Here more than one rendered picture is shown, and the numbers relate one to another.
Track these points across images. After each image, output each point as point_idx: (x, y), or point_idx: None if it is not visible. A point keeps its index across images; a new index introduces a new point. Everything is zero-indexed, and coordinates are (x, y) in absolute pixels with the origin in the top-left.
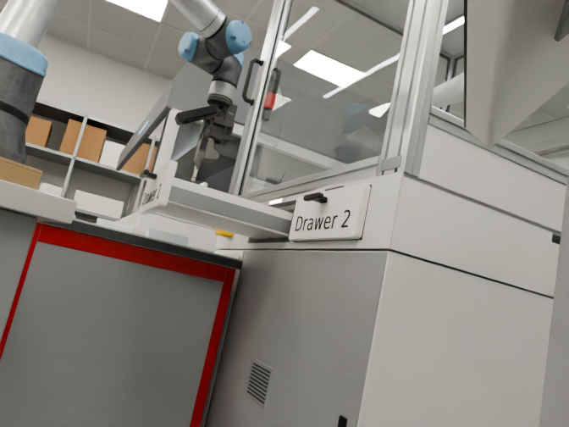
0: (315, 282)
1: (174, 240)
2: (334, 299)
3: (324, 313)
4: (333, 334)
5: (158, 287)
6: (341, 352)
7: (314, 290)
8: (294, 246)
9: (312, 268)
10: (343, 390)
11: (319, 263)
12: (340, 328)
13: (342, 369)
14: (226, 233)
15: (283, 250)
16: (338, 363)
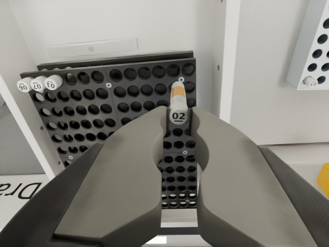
0: (27, 153)
1: (299, 57)
2: (3, 147)
3: (19, 140)
4: (12, 134)
5: None
6: (7, 129)
7: (30, 149)
8: None
9: (30, 160)
10: (12, 119)
11: (15, 164)
12: (2, 136)
13: (10, 124)
14: (321, 173)
15: None
16: (12, 125)
